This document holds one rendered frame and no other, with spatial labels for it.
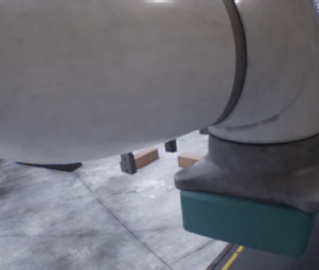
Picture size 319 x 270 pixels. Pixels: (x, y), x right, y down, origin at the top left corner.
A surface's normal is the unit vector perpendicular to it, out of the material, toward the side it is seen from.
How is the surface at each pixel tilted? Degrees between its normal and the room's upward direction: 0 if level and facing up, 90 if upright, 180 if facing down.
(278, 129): 91
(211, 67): 104
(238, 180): 60
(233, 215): 90
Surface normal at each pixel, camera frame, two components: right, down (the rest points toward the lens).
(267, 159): -0.44, 0.20
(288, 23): 0.36, 0.14
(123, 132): 0.39, 0.73
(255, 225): -0.65, 0.28
